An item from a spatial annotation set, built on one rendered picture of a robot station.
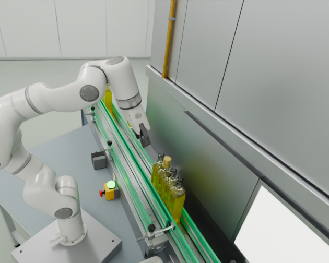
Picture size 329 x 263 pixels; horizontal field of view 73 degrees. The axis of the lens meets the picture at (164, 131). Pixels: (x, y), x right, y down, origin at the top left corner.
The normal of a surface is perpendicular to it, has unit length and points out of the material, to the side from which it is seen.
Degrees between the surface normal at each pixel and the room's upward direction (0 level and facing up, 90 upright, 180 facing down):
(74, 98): 93
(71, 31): 90
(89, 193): 0
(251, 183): 90
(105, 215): 0
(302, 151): 90
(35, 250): 2
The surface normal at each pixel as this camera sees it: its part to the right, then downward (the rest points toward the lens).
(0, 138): 0.28, 0.62
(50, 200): 0.50, 0.34
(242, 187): -0.88, 0.15
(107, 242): 0.09, -0.86
